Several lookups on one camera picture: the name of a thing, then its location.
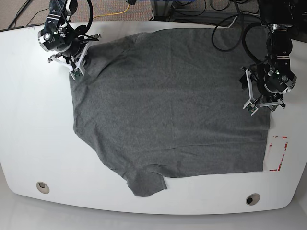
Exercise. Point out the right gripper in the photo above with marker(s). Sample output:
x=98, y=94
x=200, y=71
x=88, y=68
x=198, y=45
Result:
x=71, y=49

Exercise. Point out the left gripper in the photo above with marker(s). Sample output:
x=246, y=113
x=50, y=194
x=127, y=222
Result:
x=266, y=87

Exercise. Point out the grey t-shirt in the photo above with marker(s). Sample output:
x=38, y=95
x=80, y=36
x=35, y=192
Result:
x=168, y=104

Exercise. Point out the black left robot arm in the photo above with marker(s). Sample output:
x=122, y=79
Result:
x=277, y=16

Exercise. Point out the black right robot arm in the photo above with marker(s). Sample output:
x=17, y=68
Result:
x=59, y=36

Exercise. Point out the red tape rectangle marking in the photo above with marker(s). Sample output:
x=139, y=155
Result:
x=276, y=153

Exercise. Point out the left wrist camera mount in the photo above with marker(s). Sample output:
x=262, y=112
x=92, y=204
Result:
x=255, y=99

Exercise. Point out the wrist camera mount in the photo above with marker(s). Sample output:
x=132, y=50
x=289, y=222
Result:
x=74, y=64
x=255, y=99

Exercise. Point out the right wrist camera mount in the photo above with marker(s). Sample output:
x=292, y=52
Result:
x=74, y=64

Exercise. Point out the right table cable grommet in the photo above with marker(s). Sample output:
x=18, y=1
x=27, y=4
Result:
x=252, y=199

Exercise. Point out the table cable grommet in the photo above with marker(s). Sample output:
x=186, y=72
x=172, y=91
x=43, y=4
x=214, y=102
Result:
x=43, y=187
x=252, y=199

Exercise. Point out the left table cable grommet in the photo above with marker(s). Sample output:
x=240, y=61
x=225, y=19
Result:
x=43, y=187

